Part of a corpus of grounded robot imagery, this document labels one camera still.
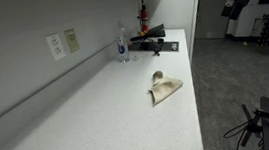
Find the beige cloth towel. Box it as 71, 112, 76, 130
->
145, 67, 187, 108

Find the clear plastic wrapper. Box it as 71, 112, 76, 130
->
130, 53, 141, 62

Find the clear plastic water bottle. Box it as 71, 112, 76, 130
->
113, 19, 131, 65

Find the black glass cooktop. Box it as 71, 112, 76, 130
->
127, 34, 180, 58

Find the red fire extinguisher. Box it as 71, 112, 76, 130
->
136, 0, 151, 36

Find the black tripod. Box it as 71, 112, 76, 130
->
220, 101, 265, 150

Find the black camera clamp mount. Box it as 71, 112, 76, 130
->
150, 37, 167, 58

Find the beige wall switch plate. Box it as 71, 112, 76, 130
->
63, 27, 81, 55

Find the white wall power outlet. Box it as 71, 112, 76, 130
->
45, 32, 68, 63

